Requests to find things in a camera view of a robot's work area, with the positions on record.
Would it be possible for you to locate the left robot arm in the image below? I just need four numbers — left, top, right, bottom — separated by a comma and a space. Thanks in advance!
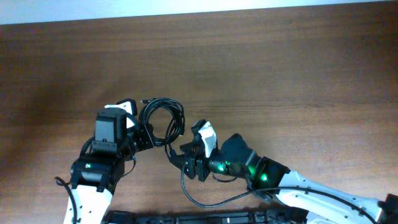
63, 108, 155, 224

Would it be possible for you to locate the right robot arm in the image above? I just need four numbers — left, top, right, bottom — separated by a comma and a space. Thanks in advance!
169, 134, 397, 223

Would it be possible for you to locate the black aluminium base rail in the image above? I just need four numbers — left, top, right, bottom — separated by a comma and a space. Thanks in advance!
101, 207, 308, 224

